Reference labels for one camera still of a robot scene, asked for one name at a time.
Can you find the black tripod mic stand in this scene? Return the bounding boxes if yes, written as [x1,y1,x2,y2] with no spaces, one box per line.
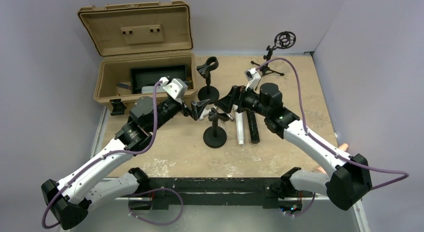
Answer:
[250,31,297,92]

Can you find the black microphone silver grille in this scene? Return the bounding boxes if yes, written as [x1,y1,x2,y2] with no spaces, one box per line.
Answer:
[246,111,260,144]

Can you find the white microphone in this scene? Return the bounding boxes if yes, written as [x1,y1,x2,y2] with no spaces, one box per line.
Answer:
[233,105,245,146]

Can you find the black round-base mic stand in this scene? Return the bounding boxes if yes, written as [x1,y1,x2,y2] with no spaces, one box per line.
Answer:
[196,56,220,104]

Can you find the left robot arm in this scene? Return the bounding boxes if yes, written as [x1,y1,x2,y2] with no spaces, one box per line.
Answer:
[41,96,210,230]

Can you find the tan plastic storage case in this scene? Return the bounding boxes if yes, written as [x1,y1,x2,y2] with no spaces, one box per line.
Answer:
[77,0,198,115]

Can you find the grey plastic tool case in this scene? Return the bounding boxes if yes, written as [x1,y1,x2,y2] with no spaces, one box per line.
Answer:
[141,86,155,94]

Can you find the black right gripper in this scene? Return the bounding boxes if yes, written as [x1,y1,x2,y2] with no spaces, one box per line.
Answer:
[214,83,270,117]

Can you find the beige pink microphone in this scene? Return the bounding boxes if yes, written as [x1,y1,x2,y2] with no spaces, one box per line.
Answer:
[312,143,350,174]

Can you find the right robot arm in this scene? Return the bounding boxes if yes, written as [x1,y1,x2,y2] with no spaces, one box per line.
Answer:
[215,83,373,211]

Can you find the aluminium rail frame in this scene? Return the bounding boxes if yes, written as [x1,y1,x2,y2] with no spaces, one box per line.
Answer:
[59,105,372,232]

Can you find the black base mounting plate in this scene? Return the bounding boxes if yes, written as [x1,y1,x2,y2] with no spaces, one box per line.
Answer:
[117,177,314,212]

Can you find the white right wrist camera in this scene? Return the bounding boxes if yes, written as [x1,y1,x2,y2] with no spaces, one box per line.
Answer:
[244,68,262,90]

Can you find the black inner tray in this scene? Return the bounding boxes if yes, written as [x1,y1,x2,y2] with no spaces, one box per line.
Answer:
[129,64,188,94]

